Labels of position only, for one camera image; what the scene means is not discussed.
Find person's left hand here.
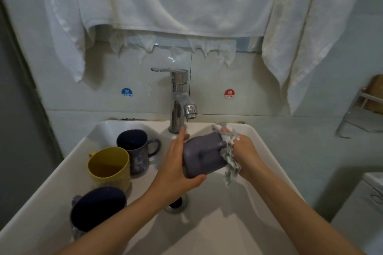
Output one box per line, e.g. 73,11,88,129
148,127,207,205

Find person's right hand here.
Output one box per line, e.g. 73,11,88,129
233,134,269,180

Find soapy grey dish cloth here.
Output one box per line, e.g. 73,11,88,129
212,123,242,187

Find plain purple mug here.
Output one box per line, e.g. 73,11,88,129
182,132,228,179

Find person's left forearm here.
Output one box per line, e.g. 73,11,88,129
55,187,169,255

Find person's right forearm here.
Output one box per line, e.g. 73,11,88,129
244,161,367,255

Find metal sink drain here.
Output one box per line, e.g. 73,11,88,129
164,193,188,214

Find white ceramic sink basin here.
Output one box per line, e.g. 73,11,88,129
0,120,309,255

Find purple printed mug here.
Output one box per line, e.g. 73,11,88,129
116,129,162,176

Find yellow mug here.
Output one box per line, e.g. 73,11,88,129
87,147,132,192

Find chrome faucet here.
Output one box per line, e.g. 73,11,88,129
150,67,198,135

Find dark blue mug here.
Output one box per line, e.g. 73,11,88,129
70,186,128,241

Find tattered white cloth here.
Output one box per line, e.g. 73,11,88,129
109,29,237,69

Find stained white towel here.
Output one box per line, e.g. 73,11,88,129
262,0,367,115

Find white appliance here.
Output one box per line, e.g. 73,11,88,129
330,172,383,255

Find brown item on rack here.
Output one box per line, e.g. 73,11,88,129
363,74,383,115

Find thin white cloth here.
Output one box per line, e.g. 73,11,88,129
37,0,97,84

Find metal wall rack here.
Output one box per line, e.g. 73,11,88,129
335,86,383,139

